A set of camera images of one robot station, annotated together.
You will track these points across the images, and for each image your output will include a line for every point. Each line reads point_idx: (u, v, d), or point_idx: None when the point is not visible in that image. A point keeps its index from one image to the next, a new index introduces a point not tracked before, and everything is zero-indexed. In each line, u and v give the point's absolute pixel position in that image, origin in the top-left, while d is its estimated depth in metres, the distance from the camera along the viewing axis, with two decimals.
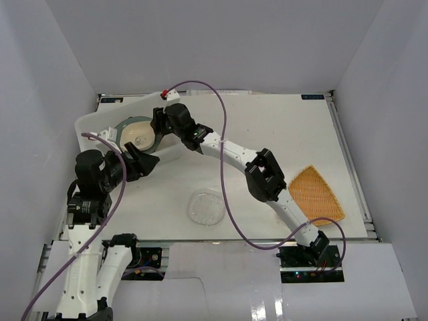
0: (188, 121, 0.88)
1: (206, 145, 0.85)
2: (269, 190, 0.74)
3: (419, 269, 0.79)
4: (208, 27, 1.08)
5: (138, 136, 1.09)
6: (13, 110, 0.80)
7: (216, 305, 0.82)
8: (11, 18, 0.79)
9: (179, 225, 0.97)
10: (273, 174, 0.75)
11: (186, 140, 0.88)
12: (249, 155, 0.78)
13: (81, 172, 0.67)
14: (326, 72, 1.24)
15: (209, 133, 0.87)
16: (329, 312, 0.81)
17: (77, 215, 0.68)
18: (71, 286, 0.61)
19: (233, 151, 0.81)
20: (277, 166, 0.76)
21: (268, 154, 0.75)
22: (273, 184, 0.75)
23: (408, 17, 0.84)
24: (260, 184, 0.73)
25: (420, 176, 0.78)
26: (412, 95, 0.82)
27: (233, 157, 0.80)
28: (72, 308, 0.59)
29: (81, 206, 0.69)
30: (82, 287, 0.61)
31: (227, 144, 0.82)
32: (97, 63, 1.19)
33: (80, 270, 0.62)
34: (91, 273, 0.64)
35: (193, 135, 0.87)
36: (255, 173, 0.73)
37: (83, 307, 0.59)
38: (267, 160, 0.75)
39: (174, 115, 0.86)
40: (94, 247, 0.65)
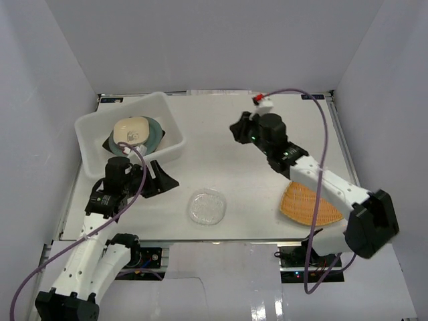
0: (282, 137, 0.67)
1: (297, 171, 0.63)
2: (376, 245, 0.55)
3: (420, 269, 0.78)
4: (208, 27, 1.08)
5: (131, 132, 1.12)
6: (13, 110, 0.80)
7: (216, 305, 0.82)
8: (11, 18, 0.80)
9: (179, 225, 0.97)
10: (384, 226, 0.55)
11: (273, 159, 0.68)
12: (358, 195, 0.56)
13: (109, 169, 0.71)
14: (326, 72, 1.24)
15: (303, 157, 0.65)
16: (329, 312, 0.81)
17: (95, 204, 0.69)
18: (71, 265, 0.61)
19: (332, 184, 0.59)
20: (393, 215, 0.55)
21: (386, 198, 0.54)
22: (382, 239, 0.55)
23: (408, 17, 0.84)
24: (368, 234, 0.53)
25: (420, 176, 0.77)
26: (412, 94, 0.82)
27: (332, 192, 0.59)
28: (67, 285, 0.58)
29: (101, 199, 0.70)
30: (81, 269, 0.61)
31: (326, 175, 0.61)
32: (97, 63, 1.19)
33: (84, 252, 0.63)
34: (93, 261, 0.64)
35: (283, 154, 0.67)
36: (365, 219, 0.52)
37: (77, 288, 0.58)
38: (383, 204, 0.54)
39: (267, 126, 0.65)
40: (102, 237, 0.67)
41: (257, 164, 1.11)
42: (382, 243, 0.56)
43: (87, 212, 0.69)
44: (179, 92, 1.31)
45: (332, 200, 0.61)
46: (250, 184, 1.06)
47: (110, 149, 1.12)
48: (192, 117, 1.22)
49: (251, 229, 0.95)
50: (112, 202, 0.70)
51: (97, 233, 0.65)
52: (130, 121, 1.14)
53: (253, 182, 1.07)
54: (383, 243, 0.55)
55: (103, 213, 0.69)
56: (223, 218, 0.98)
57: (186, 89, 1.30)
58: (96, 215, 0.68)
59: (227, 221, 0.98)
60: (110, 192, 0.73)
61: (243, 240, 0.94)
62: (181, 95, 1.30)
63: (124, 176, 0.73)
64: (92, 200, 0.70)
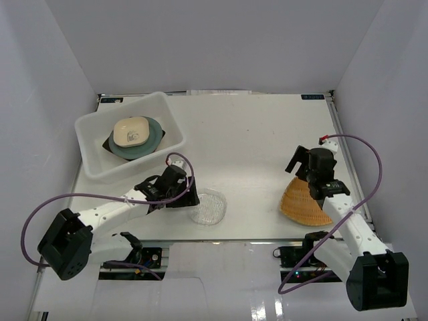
0: (327, 170, 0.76)
1: (330, 202, 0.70)
2: (368, 303, 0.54)
3: (420, 269, 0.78)
4: (208, 27, 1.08)
5: (130, 132, 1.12)
6: (13, 110, 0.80)
7: (216, 305, 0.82)
8: (11, 18, 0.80)
9: (179, 226, 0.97)
10: (389, 289, 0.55)
11: (314, 186, 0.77)
12: (375, 247, 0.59)
13: (169, 171, 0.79)
14: (326, 72, 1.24)
15: (344, 194, 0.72)
16: (329, 312, 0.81)
17: (145, 188, 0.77)
18: (102, 209, 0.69)
19: (356, 228, 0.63)
20: (402, 284, 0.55)
21: (404, 265, 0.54)
22: (380, 299, 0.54)
23: (408, 17, 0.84)
24: (368, 286, 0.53)
25: (420, 175, 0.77)
26: (412, 94, 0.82)
27: (351, 234, 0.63)
28: (89, 218, 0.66)
29: (151, 188, 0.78)
30: (106, 217, 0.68)
31: (354, 218, 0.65)
32: (97, 63, 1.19)
33: (117, 207, 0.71)
34: (115, 220, 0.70)
35: (325, 184, 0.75)
36: (371, 270, 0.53)
37: (94, 225, 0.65)
38: (397, 267, 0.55)
39: (316, 154, 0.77)
40: (134, 209, 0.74)
41: (257, 164, 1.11)
42: (379, 303, 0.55)
43: (135, 188, 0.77)
44: (179, 92, 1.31)
45: (350, 243, 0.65)
46: (250, 184, 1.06)
47: (110, 149, 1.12)
48: (192, 117, 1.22)
49: (251, 229, 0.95)
50: (156, 194, 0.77)
51: (134, 203, 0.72)
52: (130, 121, 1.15)
53: (253, 182, 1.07)
54: (380, 303, 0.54)
55: (146, 196, 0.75)
56: (223, 218, 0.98)
57: (186, 89, 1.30)
58: (140, 194, 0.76)
59: (227, 221, 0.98)
60: (156, 187, 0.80)
61: (243, 239, 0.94)
62: (180, 95, 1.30)
63: (176, 184, 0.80)
64: (142, 184, 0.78)
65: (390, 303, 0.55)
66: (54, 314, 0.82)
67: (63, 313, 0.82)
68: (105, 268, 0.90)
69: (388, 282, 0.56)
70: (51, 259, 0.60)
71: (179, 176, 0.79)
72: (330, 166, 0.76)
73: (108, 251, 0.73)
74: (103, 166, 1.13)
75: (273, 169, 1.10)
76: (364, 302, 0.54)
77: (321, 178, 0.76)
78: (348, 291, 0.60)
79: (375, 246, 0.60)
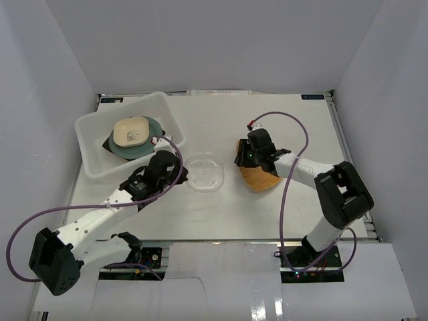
0: (266, 143, 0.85)
1: (281, 164, 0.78)
2: (348, 214, 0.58)
3: (420, 268, 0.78)
4: (208, 27, 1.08)
5: (131, 132, 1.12)
6: (13, 110, 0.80)
7: (216, 304, 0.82)
8: (11, 19, 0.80)
9: (178, 226, 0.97)
10: (354, 195, 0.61)
11: (263, 161, 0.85)
12: (325, 168, 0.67)
13: (153, 162, 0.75)
14: (326, 72, 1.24)
15: (286, 153, 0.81)
16: (329, 312, 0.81)
17: (130, 187, 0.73)
18: (83, 221, 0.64)
19: (307, 165, 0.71)
20: (362, 184, 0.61)
21: (349, 167, 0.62)
22: (355, 207, 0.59)
23: (408, 17, 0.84)
24: (336, 199, 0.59)
25: (420, 175, 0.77)
26: (412, 94, 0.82)
27: (304, 170, 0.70)
28: (69, 235, 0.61)
29: (137, 184, 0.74)
30: (88, 229, 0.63)
31: (301, 160, 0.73)
32: (97, 63, 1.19)
33: (99, 217, 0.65)
34: (99, 229, 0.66)
35: (271, 155, 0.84)
36: (329, 184, 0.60)
37: (75, 242, 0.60)
38: (346, 172, 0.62)
39: (252, 136, 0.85)
40: (121, 213, 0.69)
41: None
42: (356, 212, 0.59)
43: (120, 188, 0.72)
44: (179, 92, 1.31)
45: (305, 180, 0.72)
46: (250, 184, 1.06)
47: (110, 148, 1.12)
48: (192, 117, 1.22)
49: (250, 229, 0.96)
50: (144, 191, 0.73)
51: (120, 208, 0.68)
52: (130, 121, 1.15)
53: None
54: (357, 212, 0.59)
55: (133, 196, 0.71)
56: (223, 218, 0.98)
57: (186, 89, 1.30)
58: (126, 194, 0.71)
59: (227, 221, 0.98)
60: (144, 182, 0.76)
61: (243, 240, 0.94)
62: (181, 95, 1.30)
63: (164, 174, 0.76)
64: (127, 184, 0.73)
65: (363, 208, 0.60)
66: (55, 315, 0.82)
67: (64, 314, 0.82)
68: (105, 268, 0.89)
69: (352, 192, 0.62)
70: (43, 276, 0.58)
71: (166, 166, 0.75)
72: (268, 139, 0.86)
73: (105, 255, 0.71)
74: (103, 166, 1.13)
75: None
76: (342, 215, 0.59)
77: (265, 153, 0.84)
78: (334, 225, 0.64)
79: (324, 166, 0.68)
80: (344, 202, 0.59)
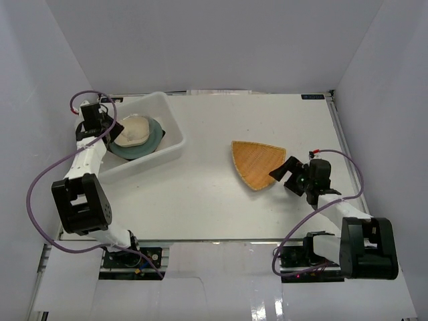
0: (324, 177, 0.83)
1: (322, 198, 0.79)
2: (358, 266, 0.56)
3: (420, 268, 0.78)
4: (208, 27, 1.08)
5: (130, 132, 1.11)
6: (13, 110, 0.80)
7: (216, 304, 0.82)
8: (11, 18, 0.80)
9: (178, 225, 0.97)
10: (380, 255, 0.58)
11: (311, 192, 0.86)
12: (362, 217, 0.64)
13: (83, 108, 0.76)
14: (327, 72, 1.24)
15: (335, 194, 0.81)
16: (329, 311, 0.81)
17: (86, 135, 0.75)
18: (78, 162, 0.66)
19: (344, 206, 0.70)
20: (390, 247, 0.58)
21: (386, 227, 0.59)
22: (369, 265, 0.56)
23: (409, 16, 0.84)
24: (356, 248, 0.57)
25: (421, 176, 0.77)
26: (412, 94, 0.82)
27: (339, 210, 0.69)
28: (79, 172, 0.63)
29: (88, 131, 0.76)
30: (87, 162, 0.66)
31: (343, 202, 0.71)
32: (97, 63, 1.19)
33: (87, 154, 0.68)
34: (95, 164, 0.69)
35: (319, 190, 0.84)
36: (354, 231, 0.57)
37: (89, 171, 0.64)
38: (380, 231, 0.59)
39: (313, 164, 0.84)
40: (98, 148, 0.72)
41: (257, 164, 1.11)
42: (372, 271, 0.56)
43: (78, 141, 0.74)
44: (179, 92, 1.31)
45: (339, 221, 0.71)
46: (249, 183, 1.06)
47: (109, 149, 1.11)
48: (192, 117, 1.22)
49: (250, 229, 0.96)
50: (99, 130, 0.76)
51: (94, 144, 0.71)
52: (134, 120, 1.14)
53: None
54: (370, 271, 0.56)
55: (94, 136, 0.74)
56: (223, 218, 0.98)
57: (186, 89, 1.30)
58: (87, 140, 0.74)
59: (227, 221, 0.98)
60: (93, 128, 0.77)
61: (243, 240, 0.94)
62: (180, 95, 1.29)
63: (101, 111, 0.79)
64: (79, 136, 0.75)
65: (382, 273, 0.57)
66: (55, 314, 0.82)
67: (63, 313, 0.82)
68: (104, 268, 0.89)
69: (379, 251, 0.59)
70: (84, 221, 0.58)
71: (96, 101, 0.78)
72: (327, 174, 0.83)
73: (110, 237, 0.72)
74: (103, 165, 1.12)
75: None
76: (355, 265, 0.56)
77: (317, 186, 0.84)
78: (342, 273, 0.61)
79: (361, 215, 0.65)
80: (363, 255, 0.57)
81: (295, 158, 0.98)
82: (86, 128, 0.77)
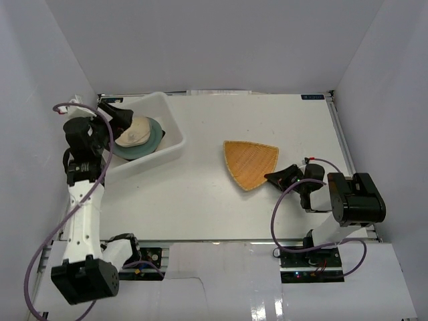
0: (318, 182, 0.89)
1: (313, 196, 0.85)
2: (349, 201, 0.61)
3: (421, 268, 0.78)
4: (208, 27, 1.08)
5: (131, 132, 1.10)
6: (13, 110, 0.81)
7: (216, 305, 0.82)
8: (11, 19, 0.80)
9: (178, 225, 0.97)
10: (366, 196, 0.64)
11: (303, 195, 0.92)
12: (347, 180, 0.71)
13: (72, 140, 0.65)
14: (327, 72, 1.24)
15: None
16: (329, 312, 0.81)
17: (79, 174, 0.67)
18: (75, 234, 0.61)
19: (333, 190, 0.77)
20: (374, 189, 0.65)
21: (364, 175, 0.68)
22: (358, 200, 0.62)
23: (409, 16, 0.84)
24: (342, 190, 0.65)
25: (422, 176, 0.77)
26: (412, 94, 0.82)
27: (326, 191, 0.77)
28: (79, 251, 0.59)
29: (80, 167, 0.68)
30: (87, 233, 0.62)
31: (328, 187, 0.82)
32: (97, 63, 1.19)
33: (85, 218, 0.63)
34: (95, 225, 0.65)
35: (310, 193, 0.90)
36: (336, 176, 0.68)
37: (91, 251, 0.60)
38: (362, 181, 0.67)
39: (309, 170, 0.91)
40: (95, 200, 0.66)
41: None
42: (363, 206, 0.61)
43: (71, 184, 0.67)
44: (179, 92, 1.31)
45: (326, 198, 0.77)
46: None
47: None
48: (192, 118, 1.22)
49: (250, 229, 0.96)
50: (93, 166, 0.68)
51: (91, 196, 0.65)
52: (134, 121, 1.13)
53: None
54: (362, 207, 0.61)
55: (88, 178, 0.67)
56: (223, 218, 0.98)
57: (186, 89, 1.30)
58: (81, 182, 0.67)
59: (227, 221, 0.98)
60: (85, 160, 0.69)
61: (243, 240, 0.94)
62: (180, 95, 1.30)
63: (91, 138, 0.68)
64: (71, 174, 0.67)
65: (372, 208, 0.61)
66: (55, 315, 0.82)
67: (63, 314, 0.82)
68: None
69: None
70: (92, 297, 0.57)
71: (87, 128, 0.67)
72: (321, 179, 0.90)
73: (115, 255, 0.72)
74: None
75: None
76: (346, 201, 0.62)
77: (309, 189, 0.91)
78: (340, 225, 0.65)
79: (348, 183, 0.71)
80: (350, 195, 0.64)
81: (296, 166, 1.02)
82: (77, 160, 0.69)
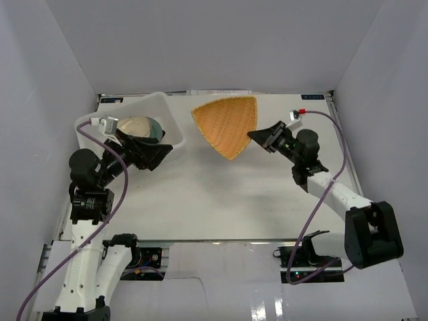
0: (313, 154, 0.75)
1: (313, 181, 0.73)
2: (370, 255, 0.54)
3: (420, 268, 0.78)
4: (208, 26, 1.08)
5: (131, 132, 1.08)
6: (13, 110, 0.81)
7: (216, 305, 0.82)
8: (11, 19, 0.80)
9: (178, 225, 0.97)
10: (384, 240, 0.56)
11: (297, 171, 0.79)
12: (360, 202, 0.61)
13: (78, 180, 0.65)
14: (327, 72, 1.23)
15: (324, 172, 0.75)
16: (329, 312, 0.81)
17: (83, 210, 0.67)
18: (70, 280, 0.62)
19: (341, 192, 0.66)
20: (395, 229, 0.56)
21: (386, 211, 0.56)
22: (379, 251, 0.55)
23: (409, 15, 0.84)
24: (363, 241, 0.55)
25: (422, 175, 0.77)
26: (412, 94, 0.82)
27: (337, 198, 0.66)
28: (71, 302, 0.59)
29: (85, 202, 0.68)
30: (82, 282, 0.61)
31: (336, 185, 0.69)
32: (97, 63, 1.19)
33: (81, 264, 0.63)
34: (92, 269, 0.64)
35: (306, 170, 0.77)
36: (360, 223, 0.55)
37: (82, 301, 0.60)
38: (381, 212, 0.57)
39: (302, 142, 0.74)
40: (95, 243, 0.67)
41: (257, 164, 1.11)
42: (381, 258, 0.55)
43: (74, 222, 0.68)
44: (179, 92, 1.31)
45: (337, 208, 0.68)
46: (249, 183, 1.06)
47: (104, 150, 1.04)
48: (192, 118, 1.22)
49: (250, 229, 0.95)
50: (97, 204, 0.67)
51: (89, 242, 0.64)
52: (134, 120, 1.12)
53: (252, 183, 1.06)
54: (382, 256, 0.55)
55: (91, 218, 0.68)
56: (223, 219, 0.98)
57: (186, 90, 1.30)
58: (83, 222, 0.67)
59: (227, 221, 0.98)
60: (91, 195, 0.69)
61: (243, 240, 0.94)
62: (181, 95, 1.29)
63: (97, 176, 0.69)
64: (77, 209, 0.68)
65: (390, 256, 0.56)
66: None
67: None
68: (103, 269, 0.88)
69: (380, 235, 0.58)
70: None
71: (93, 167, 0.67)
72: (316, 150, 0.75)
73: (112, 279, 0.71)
74: None
75: (273, 169, 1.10)
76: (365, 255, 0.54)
77: (303, 163, 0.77)
78: (348, 259, 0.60)
79: (358, 198, 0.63)
80: (370, 245, 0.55)
81: (283, 127, 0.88)
82: (83, 195, 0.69)
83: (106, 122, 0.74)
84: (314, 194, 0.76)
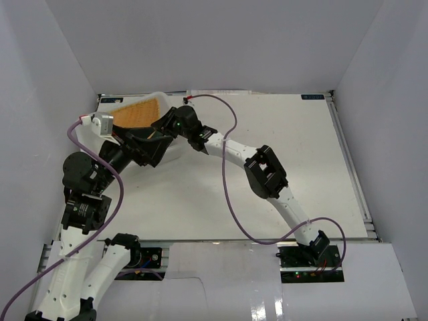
0: (196, 123, 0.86)
1: (210, 144, 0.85)
2: (270, 187, 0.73)
3: (420, 267, 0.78)
4: (208, 26, 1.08)
5: None
6: (13, 110, 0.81)
7: (215, 304, 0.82)
8: (11, 19, 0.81)
9: (178, 226, 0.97)
10: (273, 172, 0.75)
11: (192, 141, 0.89)
12: (249, 152, 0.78)
13: (72, 186, 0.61)
14: (328, 72, 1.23)
15: (214, 134, 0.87)
16: (328, 312, 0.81)
17: (75, 217, 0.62)
18: (55, 287, 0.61)
19: (234, 148, 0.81)
20: (277, 162, 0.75)
21: (269, 151, 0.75)
22: (274, 180, 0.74)
23: (409, 15, 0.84)
24: (260, 180, 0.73)
25: (421, 175, 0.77)
26: (412, 93, 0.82)
27: (233, 154, 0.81)
28: (53, 310, 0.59)
29: (77, 208, 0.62)
30: (66, 292, 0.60)
31: (229, 142, 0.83)
32: (97, 63, 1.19)
33: (67, 274, 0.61)
34: (78, 278, 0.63)
35: (199, 136, 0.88)
36: (255, 168, 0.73)
37: (63, 311, 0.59)
38: (266, 156, 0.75)
39: (182, 117, 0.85)
40: (83, 252, 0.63)
41: None
42: (275, 184, 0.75)
43: (65, 227, 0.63)
44: (179, 92, 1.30)
45: (236, 161, 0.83)
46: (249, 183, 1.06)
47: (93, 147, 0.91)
48: None
49: (250, 229, 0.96)
50: (89, 212, 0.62)
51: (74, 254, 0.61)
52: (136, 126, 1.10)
53: None
54: (275, 183, 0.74)
55: (81, 227, 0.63)
56: (223, 218, 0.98)
57: (186, 89, 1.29)
58: (74, 229, 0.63)
59: (227, 221, 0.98)
60: (86, 200, 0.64)
61: (243, 240, 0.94)
62: (181, 95, 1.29)
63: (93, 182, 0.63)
64: (69, 215, 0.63)
65: (280, 179, 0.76)
66: None
67: None
68: None
69: (270, 168, 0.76)
70: None
71: (88, 174, 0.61)
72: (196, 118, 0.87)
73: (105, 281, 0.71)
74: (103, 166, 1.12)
75: None
76: (266, 188, 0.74)
77: (194, 133, 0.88)
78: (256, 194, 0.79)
79: (247, 148, 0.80)
80: (267, 179, 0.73)
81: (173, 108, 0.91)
82: (77, 199, 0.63)
83: (101, 122, 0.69)
84: (215, 154, 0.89)
